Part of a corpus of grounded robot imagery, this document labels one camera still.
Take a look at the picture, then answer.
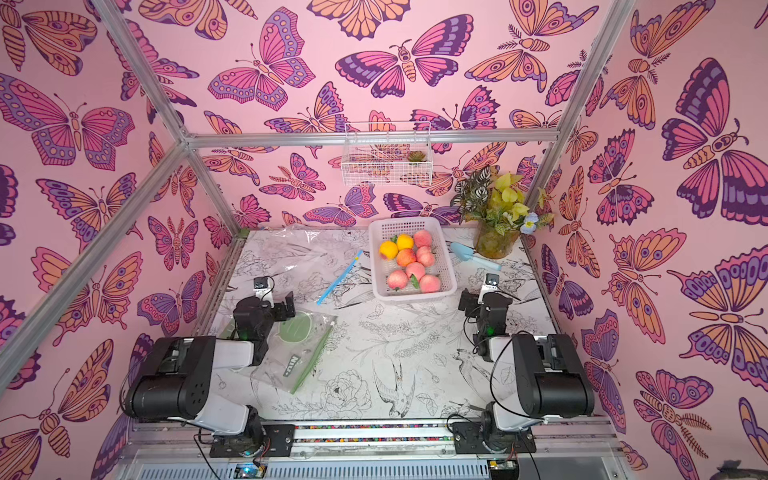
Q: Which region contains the pink peach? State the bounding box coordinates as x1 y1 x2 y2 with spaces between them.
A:
419 274 441 293
413 230 433 249
405 262 426 280
387 269 409 291

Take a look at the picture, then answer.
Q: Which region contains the clear blue-zipper zip-top bag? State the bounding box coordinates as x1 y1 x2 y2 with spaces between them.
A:
249 228 372 309

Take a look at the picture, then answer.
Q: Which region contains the orange-red peach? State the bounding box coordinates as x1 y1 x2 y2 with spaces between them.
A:
395 249 417 268

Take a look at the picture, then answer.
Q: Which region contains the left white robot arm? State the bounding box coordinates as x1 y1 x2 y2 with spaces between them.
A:
122 293 296 456

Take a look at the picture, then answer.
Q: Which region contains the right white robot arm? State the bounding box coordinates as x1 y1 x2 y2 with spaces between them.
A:
458 290 595 453

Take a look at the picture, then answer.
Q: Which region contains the clear green-zipper zip-top bag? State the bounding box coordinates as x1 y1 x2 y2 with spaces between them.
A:
213 309 337 394

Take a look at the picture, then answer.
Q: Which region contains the pink peach mid right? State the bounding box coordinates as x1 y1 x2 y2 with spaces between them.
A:
416 246 436 267

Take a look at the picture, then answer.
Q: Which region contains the yellow peach right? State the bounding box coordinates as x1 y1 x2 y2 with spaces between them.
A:
395 234 414 251

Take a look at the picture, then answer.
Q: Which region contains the yellow peach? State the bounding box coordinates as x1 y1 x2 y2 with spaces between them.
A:
395 234 414 251
379 240 399 260

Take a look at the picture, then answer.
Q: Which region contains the yellow peach left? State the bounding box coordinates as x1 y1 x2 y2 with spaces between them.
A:
379 240 399 260

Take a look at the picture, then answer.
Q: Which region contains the light blue scoop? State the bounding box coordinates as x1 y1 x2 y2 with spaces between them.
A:
449 242 502 271

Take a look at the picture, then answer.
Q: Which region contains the potted artificial plant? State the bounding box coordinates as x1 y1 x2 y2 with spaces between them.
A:
451 166 554 260

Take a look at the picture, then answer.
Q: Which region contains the pink plastic basket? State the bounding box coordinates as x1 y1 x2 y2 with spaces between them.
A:
368 217 458 302

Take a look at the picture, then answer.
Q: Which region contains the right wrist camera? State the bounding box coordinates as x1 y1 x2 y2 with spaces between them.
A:
479 273 500 297

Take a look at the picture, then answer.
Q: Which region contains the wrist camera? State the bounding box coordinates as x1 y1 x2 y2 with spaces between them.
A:
479 273 500 297
253 276 275 301

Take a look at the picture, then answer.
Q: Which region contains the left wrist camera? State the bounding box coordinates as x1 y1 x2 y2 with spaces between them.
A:
253 276 275 301

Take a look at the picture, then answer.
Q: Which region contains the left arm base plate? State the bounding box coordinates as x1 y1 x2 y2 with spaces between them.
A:
209 424 296 459

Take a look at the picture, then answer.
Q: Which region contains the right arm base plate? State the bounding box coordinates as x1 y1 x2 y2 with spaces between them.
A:
448 420 537 455

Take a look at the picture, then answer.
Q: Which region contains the white wire wall basket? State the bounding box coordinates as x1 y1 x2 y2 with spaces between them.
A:
338 120 434 188

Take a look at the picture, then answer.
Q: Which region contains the aluminium frame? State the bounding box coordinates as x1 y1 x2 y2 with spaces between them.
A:
1 1 635 387

